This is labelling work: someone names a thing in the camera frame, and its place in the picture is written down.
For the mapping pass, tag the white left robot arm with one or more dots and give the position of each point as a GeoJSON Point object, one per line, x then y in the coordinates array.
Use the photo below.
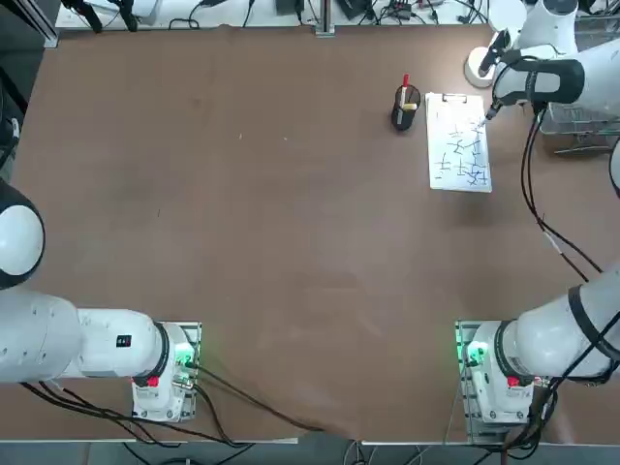
{"type": "Point", "coordinates": [39, 339]}

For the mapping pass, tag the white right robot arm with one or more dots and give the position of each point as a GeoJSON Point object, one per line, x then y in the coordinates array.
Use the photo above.
{"type": "Point", "coordinates": [542, 339]}

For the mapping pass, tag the white A4 paper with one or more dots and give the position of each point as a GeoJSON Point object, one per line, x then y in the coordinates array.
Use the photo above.
{"type": "Point", "coordinates": [445, 140]}

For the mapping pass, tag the black mesh pen holder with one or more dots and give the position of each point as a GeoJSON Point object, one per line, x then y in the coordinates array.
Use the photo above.
{"type": "Point", "coordinates": [404, 125]}

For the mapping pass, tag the white clipboard with metal clip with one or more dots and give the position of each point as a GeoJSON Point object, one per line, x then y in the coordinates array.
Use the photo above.
{"type": "Point", "coordinates": [465, 98]}

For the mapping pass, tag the white round desk lamp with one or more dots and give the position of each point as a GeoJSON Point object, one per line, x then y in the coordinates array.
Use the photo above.
{"type": "Point", "coordinates": [472, 72]}

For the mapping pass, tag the yellow marker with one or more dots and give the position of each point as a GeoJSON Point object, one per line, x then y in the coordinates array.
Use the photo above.
{"type": "Point", "coordinates": [412, 105]}

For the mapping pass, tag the white marker with red cap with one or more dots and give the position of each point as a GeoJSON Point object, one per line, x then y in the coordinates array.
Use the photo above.
{"type": "Point", "coordinates": [406, 80]}

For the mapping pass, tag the dark grey power adapter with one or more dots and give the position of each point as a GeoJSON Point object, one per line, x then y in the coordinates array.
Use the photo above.
{"type": "Point", "coordinates": [351, 7]}

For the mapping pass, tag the black power brick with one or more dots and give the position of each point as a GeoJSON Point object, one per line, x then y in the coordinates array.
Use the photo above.
{"type": "Point", "coordinates": [289, 6]}

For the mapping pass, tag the black stand leg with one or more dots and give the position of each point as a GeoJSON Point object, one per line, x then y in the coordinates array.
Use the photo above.
{"type": "Point", "coordinates": [88, 14]}
{"type": "Point", "coordinates": [127, 14]}

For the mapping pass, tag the black equipment beside table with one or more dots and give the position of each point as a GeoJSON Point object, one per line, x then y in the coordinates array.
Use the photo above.
{"type": "Point", "coordinates": [7, 131]}

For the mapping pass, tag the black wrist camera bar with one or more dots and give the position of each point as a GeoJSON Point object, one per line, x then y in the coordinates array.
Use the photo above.
{"type": "Point", "coordinates": [494, 51]}

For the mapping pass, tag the aluminium profile post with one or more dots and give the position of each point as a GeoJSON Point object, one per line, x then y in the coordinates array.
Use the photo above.
{"type": "Point", "coordinates": [324, 19]}

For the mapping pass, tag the aluminium frame profile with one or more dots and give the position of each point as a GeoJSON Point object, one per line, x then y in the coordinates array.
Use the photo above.
{"type": "Point", "coordinates": [43, 29]}

